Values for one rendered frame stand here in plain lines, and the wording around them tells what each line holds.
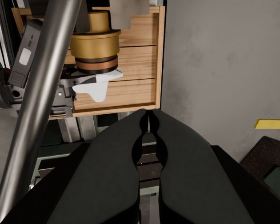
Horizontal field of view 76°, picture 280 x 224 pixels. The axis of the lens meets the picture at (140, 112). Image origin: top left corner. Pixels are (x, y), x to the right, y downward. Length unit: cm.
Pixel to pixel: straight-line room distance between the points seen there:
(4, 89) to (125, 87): 33
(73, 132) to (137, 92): 27
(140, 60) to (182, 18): 101
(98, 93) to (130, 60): 24
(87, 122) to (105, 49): 39
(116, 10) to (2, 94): 23
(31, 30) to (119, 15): 13
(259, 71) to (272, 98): 41
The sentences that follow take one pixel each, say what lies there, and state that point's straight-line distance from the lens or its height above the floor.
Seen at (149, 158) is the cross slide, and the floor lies 97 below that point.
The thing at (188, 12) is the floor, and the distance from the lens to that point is 155.
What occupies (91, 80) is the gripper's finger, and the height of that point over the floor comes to 111.
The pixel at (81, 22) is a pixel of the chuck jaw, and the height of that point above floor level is 113.
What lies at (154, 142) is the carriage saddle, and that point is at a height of 92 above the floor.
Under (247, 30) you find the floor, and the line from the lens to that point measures 185.
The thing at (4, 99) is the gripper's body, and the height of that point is 111.
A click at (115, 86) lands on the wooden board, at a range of 57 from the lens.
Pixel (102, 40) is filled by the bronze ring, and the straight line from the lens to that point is 30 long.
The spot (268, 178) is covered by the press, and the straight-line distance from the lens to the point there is 246.
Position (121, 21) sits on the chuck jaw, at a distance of 32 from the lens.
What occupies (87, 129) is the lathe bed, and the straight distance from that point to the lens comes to 67.
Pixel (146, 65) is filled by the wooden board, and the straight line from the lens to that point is 57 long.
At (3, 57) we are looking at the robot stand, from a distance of 136.
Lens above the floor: 142
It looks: 58 degrees down
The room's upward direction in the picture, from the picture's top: 159 degrees clockwise
